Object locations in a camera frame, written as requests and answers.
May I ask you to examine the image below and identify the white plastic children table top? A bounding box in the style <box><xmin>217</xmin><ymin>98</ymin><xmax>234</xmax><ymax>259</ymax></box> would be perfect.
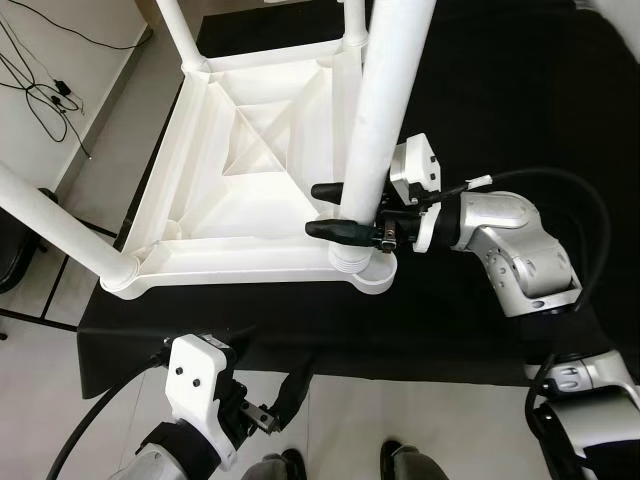
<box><xmin>100</xmin><ymin>40</ymin><xmax>399</xmax><ymax>299</ymax></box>

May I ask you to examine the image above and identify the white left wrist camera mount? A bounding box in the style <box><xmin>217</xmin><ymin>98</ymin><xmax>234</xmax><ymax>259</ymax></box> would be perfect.
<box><xmin>165</xmin><ymin>335</ymin><xmax>241</xmax><ymax>469</ymax></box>

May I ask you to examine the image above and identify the black folding chair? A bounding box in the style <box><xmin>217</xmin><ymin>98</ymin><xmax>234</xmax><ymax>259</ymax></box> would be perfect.
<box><xmin>0</xmin><ymin>188</ymin><xmax>116</xmax><ymax>341</ymax></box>

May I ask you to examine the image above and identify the thin black wall cable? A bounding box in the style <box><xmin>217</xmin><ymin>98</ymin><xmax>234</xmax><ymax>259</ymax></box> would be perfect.
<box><xmin>0</xmin><ymin>0</ymin><xmax>151</xmax><ymax>51</ymax></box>

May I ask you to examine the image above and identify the black looped wall cable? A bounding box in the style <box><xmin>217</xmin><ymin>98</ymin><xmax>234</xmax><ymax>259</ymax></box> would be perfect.
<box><xmin>0</xmin><ymin>20</ymin><xmax>91</xmax><ymax>161</ymax></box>

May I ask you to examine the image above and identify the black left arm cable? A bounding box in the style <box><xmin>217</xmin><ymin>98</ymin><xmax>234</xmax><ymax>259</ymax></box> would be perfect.
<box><xmin>45</xmin><ymin>350</ymin><xmax>176</xmax><ymax>480</ymax></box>

